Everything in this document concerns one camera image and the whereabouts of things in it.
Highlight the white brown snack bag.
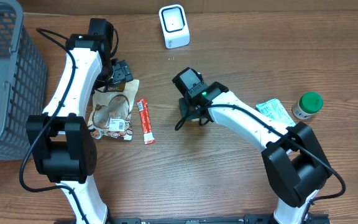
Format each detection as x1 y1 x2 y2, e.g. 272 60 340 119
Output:
88 80 140 141

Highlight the red snack packet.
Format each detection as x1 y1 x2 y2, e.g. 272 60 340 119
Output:
137 98 155 144

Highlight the teal orange soup packet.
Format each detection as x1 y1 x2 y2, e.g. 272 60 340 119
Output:
256 98 295 126

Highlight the green white cup container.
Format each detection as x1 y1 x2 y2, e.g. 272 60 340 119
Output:
291 92 324 119

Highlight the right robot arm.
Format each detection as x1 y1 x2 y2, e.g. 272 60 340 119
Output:
172 67 333 223

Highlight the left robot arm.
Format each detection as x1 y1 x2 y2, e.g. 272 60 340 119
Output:
19 18 133 223

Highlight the white barcode scanner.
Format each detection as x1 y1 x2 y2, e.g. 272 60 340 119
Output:
158 4 190 49

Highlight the grey plastic mesh basket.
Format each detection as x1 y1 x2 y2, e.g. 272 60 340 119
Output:
0 0 48 161

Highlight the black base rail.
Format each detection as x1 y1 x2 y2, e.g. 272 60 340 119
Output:
113 213 331 224

